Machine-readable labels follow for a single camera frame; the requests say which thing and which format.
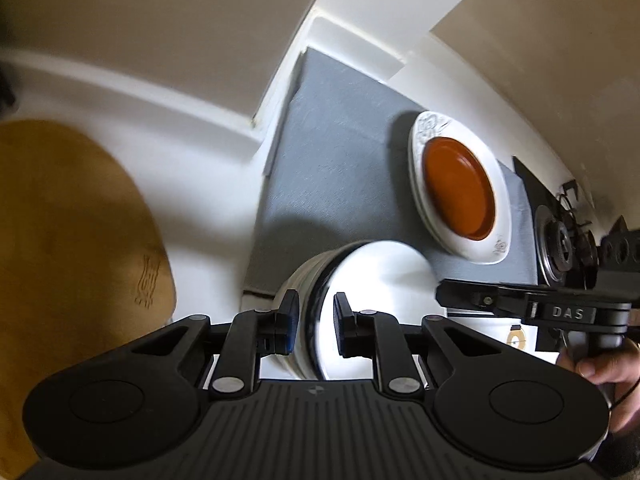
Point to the wooden cutting board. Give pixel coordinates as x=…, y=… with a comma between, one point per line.
x=75, y=260

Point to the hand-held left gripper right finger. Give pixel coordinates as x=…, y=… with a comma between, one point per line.
x=341, y=325

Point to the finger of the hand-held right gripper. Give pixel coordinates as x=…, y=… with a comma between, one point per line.
x=480, y=300

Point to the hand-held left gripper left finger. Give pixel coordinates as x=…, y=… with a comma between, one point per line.
x=293, y=322

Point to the person's right hand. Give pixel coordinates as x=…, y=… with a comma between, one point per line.
x=625, y=370

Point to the grey table mat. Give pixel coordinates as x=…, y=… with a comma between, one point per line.
x=345, y=160

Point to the round metal stove burner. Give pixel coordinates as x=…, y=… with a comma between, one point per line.
x=552, y=247

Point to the brown round plate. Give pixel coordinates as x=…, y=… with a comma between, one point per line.
x=457, y=185

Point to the white bowl with blue rim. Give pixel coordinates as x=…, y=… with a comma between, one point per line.
x=372, y=305

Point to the black glass gas stove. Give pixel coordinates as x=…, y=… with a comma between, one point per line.
x=527, y=185

